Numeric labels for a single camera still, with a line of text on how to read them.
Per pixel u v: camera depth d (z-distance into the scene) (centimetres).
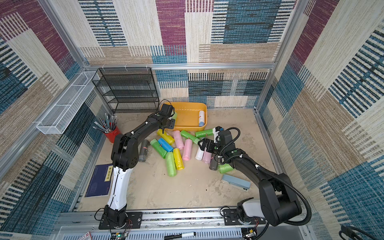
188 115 122
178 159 91
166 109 83
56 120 71
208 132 103
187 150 94
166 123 81
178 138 101
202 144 78
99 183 83
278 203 42
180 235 70
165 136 102
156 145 97
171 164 89
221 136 68
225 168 86
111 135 97
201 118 111
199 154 93
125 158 61
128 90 108
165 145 97
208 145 77
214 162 90
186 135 102
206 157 91
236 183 80
